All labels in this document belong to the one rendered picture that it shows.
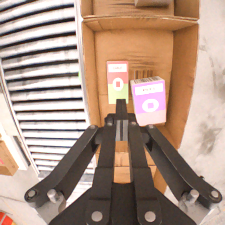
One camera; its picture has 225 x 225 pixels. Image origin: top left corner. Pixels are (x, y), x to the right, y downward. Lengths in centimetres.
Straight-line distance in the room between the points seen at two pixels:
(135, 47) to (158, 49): 8
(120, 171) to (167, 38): 66
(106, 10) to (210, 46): 136
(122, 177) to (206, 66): 141
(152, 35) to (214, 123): 174
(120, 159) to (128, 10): 65
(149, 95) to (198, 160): 205
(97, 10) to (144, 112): 39
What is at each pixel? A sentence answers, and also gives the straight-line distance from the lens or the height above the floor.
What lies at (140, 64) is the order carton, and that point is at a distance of 51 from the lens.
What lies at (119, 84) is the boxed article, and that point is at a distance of 50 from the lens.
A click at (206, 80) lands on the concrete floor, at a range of 174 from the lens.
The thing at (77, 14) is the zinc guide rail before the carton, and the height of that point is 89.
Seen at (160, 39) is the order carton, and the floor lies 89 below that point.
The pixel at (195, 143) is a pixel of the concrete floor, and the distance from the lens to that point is 211.
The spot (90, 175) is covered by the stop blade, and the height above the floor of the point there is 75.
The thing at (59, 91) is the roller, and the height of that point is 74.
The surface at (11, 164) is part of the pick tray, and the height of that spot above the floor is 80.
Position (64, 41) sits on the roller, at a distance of 68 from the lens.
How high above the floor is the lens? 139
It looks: 65 degrees down
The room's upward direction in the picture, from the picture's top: 176 degrees counter-clockwise
